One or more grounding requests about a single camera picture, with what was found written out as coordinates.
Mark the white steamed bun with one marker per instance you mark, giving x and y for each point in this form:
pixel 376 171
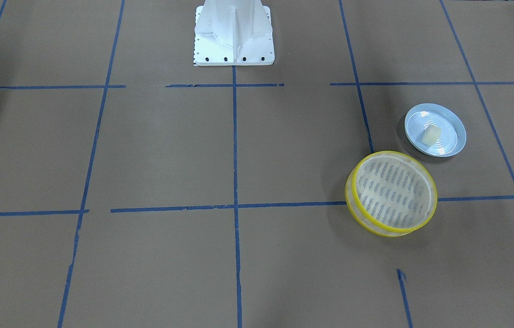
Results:
pixel 431 135

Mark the yellow rimmed steamer basket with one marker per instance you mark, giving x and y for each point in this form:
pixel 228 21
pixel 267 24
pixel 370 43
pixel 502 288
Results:
pixel 390 194

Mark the light blue plate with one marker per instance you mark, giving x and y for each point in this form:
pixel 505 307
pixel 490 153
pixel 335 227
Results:
pixel 453 137

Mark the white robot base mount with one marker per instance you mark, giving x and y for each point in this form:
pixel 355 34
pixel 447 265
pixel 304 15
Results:
pixel 233 32

